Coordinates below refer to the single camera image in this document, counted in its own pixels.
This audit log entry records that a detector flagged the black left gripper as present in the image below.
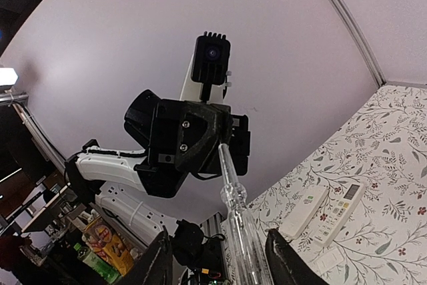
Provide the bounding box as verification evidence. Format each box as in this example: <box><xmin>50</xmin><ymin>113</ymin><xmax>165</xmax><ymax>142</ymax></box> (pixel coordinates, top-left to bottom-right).
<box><xmin>124</xmin><ymin>89</ymin><xmax>251</xmax><ymax>198</ymax></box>

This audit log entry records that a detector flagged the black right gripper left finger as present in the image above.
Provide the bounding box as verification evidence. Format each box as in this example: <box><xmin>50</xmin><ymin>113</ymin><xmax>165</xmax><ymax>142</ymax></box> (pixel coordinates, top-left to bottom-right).
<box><xmin>121</xmin><ymin>226</ymin><xmax>173</xmax><ymax>285</ymax></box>

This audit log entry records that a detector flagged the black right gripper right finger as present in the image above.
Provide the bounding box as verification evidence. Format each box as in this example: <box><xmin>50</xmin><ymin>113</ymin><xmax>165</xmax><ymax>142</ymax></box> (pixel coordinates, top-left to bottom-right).
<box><xmin>265</xmin><ymin>228</ymin><xmax>328</xmax><ymax>285</ymax></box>

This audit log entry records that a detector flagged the clear handle screwdriver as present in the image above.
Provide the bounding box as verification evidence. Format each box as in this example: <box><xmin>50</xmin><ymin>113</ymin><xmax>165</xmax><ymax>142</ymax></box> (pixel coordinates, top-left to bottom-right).
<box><xmin>218</xmin><ymin>143</ymin><xmax>273</xmax><ymax>284</ymax></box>

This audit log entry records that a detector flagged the white battery cover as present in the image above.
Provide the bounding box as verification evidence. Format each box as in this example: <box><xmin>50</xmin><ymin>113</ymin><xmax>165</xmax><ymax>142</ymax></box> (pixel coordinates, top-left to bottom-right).
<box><xmin>316</xmin><ymin>247</ymin><xmax>344</xmax><ymax>275</ymax></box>

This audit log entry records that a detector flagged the white remote with green logo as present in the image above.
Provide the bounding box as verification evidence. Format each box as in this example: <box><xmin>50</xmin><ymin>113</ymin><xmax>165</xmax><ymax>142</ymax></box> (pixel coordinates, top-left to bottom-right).
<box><xmin>279</xmin><ymin>185</ymin><xmax>329</xmax><ymax>240</ymax></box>

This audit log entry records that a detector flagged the white remote with display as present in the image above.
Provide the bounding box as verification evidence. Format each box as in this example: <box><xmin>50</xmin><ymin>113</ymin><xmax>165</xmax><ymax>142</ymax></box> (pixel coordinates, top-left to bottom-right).
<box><xmin>313</xmin><ymin>183</ymin><xmax>366</xmax><ymax>248</ymax></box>

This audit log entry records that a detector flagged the green bottle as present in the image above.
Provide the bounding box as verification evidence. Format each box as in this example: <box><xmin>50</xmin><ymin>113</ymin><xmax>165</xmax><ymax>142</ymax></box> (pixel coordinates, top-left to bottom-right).
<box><xmin>73</xmin><ymin>243</ymin><xmax>121</xmax><ymax>284</ymax></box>

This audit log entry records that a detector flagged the yellow snack bag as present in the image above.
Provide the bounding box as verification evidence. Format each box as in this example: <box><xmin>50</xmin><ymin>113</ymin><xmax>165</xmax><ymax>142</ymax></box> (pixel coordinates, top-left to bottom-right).
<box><xmin>83</xmin><ymin>217</ymin><xmax>134</xmax><ymax>276</ymax></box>

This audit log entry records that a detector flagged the floral tablecloth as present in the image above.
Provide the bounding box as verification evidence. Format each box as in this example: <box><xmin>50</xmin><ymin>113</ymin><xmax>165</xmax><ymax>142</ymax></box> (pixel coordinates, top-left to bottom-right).
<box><xmin>223</xmin><ymin>84</ymin><xmax>427</xmax><ymax>285</ymax></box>

